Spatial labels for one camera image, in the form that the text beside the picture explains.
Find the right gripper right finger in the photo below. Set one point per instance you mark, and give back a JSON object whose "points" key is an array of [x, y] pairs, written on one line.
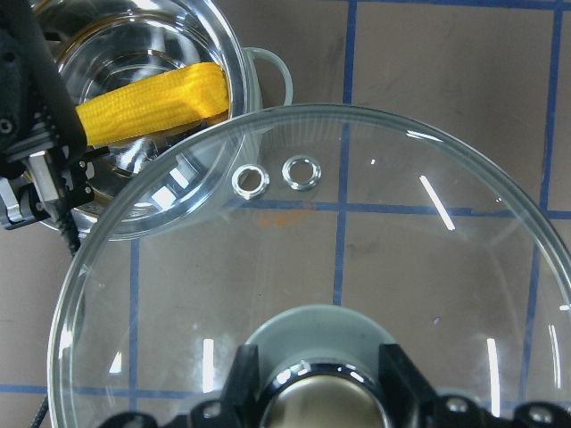
{"points": [[411, 401]]}

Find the glass pot lid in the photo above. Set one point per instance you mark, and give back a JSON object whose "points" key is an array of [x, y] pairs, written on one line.
{"points": [[317, 233]]}

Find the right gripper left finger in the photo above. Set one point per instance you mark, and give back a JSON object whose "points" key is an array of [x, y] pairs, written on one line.
{"points": [[236, 405]]}

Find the pale green cooking pot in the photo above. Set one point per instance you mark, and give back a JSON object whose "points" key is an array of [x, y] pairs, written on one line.
{"points": [[145, 75]]}

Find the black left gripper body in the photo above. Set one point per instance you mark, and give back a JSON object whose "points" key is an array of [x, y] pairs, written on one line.
{"points": [[27, 124]]}

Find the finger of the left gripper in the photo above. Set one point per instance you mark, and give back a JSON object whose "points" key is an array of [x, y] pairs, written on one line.
{"points": [[37, 189]]}

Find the yellow corn cob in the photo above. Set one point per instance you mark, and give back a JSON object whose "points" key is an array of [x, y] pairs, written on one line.
{"points": [[184, 97]]}

